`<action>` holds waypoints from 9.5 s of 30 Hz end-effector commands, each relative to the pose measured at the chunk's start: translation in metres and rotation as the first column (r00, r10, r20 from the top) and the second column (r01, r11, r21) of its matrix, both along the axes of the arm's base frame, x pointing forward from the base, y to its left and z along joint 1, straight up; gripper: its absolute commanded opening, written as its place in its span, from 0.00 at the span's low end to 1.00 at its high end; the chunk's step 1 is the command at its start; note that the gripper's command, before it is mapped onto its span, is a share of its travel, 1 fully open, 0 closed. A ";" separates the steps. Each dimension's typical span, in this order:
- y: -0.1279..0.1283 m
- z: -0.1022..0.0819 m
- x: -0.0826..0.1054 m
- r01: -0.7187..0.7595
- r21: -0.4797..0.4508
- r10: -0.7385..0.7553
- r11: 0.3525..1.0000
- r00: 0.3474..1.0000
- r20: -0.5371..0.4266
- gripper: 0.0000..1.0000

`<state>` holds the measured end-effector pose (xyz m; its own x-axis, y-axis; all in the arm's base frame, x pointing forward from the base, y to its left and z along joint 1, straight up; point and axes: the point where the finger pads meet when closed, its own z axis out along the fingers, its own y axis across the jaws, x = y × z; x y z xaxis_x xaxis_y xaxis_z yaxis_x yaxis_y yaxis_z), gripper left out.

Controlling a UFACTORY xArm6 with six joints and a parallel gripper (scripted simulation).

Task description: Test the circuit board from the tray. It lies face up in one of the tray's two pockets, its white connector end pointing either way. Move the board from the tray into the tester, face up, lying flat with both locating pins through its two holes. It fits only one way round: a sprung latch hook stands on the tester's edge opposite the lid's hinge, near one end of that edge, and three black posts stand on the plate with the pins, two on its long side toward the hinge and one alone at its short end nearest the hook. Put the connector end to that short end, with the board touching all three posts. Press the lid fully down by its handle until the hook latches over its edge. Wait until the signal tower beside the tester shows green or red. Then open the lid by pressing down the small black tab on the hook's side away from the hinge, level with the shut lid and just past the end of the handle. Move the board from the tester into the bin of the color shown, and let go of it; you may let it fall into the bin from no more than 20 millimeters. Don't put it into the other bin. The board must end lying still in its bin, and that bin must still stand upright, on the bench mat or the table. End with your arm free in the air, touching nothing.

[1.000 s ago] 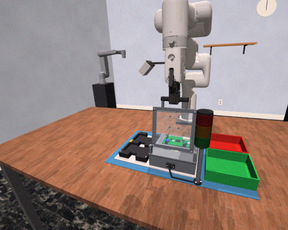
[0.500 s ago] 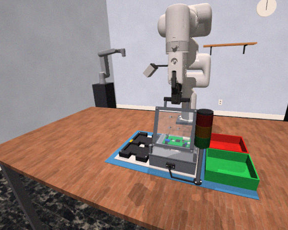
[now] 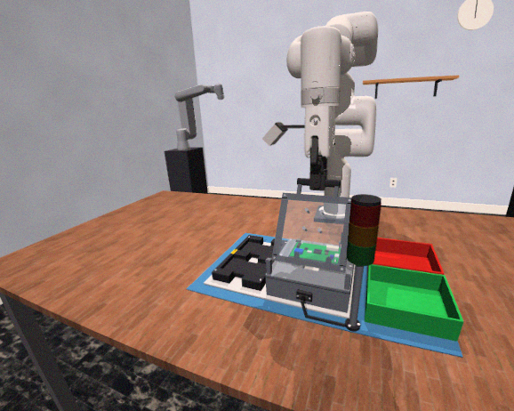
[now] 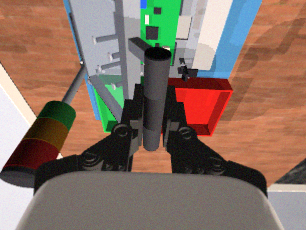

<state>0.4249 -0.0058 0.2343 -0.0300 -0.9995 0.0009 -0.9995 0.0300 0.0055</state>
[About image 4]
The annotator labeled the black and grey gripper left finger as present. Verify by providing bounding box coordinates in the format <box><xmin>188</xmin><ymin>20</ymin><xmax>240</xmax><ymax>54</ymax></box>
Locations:
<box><xmin>33</xmin><ymin>83</ymin><xmax>144</xmax><ymax>196</ymax></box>

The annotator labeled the green bin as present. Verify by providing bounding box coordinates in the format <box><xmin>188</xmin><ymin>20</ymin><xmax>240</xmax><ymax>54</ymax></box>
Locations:
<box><xmin>93</xmin><ymin>76</ymin><xmax>144</xmax><ymax>133</ymax></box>

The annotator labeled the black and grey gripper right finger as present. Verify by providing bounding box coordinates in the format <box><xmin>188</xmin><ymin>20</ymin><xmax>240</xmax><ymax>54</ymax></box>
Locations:
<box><xmin>162</xmin><ymin>85</ymin><xmax>268</xmax><ymax>199</ymax></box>

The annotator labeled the green circuit board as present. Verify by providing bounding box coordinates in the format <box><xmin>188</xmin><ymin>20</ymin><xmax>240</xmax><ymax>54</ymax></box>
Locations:
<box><xmin>141</xmin><ymin>0</ymin><xmax>181</xmax><ymax>65</ymax></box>

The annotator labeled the red bin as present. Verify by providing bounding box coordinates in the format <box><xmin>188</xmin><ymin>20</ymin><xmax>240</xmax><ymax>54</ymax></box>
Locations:
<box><xmin>168</xmin><ymin>77</ymin><xmax>233</xmax><ymax>136</ymax></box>

